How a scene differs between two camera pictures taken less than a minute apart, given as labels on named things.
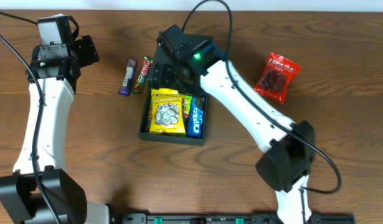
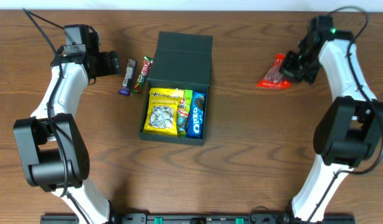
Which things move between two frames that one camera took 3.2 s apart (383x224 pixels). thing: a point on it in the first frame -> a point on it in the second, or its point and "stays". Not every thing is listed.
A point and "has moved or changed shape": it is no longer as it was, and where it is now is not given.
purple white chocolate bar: [131, 68] stays
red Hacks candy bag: [277, 77] has moved or changed shape
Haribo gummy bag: [186, 100] -> [183, 111]
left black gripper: [88, 50] -> [113, 62]
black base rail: [223, 218] stays
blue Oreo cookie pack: [195, 123] stays
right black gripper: [164, 74] -> [291, 66]
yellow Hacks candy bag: [167, 112] stays
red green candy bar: [147, 62] stays
